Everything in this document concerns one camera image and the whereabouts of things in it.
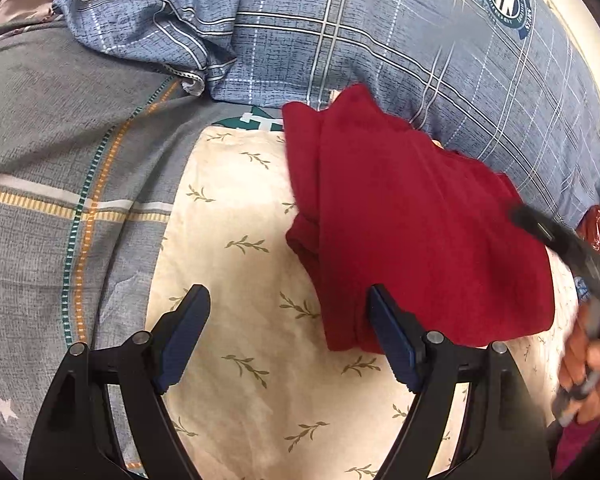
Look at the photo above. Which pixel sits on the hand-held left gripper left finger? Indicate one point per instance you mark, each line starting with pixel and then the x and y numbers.
pixel 182 345

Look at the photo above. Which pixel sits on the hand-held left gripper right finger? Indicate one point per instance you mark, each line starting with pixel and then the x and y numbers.
pixel 392 340

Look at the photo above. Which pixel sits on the red knit sweater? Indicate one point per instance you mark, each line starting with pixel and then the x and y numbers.
pixel 420 220

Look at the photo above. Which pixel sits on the person's right hand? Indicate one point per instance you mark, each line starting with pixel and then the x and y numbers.
pixel 577 360

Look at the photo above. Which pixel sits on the cream leaf-print pillow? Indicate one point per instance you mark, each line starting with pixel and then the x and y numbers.
pixel 240 280

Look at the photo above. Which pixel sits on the person's magenta clothing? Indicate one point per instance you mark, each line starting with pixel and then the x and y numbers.
pixel 575 452

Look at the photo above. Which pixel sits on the grey plaid bedsheet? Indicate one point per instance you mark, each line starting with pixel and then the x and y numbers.
pixel 45 135

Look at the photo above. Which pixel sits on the blue plaid quilt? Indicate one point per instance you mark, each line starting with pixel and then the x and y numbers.
pixel 380 35

